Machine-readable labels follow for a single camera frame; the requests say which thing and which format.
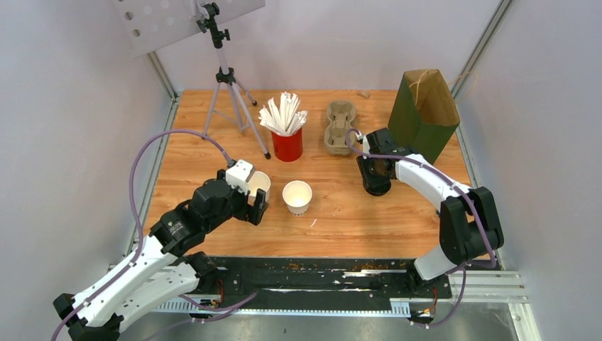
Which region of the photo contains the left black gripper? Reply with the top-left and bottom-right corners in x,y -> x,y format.
205,179 -> 270,233

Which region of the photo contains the black plastic cup lid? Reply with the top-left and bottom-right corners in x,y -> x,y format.
363,182 -> 391,196

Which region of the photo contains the white paper cup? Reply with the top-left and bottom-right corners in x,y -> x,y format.
282,180 -> 313,216
248,170 -> 271,205

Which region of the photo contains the green paper bag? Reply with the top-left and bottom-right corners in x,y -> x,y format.
388,69 -> 460,164

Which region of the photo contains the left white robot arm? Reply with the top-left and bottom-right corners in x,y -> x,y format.
53,160 -> 268,340

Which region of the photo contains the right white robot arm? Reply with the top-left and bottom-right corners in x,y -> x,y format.
345,128 -> 505,297

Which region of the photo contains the cardboard cup carrier tray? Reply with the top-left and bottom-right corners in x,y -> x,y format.
324,100 -> 356,156

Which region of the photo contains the red straw holder cup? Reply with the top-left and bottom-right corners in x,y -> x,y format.
271,128 -> 303,162

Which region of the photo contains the white wrapped straws bundle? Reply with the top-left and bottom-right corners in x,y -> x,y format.
259,92 -> 308,137

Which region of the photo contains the white perforated panel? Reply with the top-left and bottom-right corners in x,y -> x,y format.
111,0 -> 266,58

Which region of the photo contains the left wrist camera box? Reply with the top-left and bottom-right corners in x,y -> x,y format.
225,159 -> 256,195

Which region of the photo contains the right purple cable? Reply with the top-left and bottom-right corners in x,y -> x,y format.
344,128 -> 498,329

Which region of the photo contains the purple cable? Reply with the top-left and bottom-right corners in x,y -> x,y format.
344,128 -> 498,329
50,129 -> 236,341

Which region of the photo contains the silver camera tripod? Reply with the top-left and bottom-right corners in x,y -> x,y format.
193,1 -> 271,160

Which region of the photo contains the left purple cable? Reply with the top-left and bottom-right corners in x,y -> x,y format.
50,129 -> 236,341

